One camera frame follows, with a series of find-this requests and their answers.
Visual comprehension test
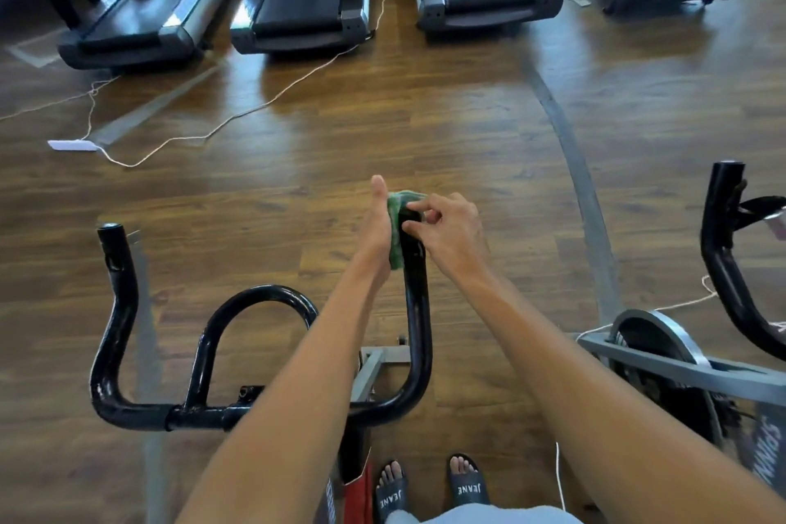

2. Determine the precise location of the person's left hand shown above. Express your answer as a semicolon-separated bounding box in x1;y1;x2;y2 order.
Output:
354;174;407;286

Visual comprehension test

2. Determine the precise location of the person's right hand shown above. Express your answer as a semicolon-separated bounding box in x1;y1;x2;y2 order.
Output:
403;189;495;288

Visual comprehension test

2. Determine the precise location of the green checkered cleaning cloth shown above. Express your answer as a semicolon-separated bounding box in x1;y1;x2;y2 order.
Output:
386;189;425;271

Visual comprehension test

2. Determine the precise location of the red and grey spin bike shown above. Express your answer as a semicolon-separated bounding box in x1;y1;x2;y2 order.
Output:
575;161;786;500
88;204;434;524

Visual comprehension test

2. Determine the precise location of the person's right forearm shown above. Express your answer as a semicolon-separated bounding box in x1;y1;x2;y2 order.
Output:
472;265;786;524

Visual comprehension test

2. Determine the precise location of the person's left forearm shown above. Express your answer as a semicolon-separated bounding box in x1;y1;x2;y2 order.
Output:
178;265;388;524

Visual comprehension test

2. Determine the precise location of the black sandal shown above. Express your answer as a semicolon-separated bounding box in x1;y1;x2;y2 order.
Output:
373;458;409;522
445;454;490;509

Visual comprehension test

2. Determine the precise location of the white power strip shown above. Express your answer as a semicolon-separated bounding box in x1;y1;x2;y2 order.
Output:
47;139;102;154

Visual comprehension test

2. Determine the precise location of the white floor cable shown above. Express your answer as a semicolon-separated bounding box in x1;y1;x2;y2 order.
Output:
0;0;400;170

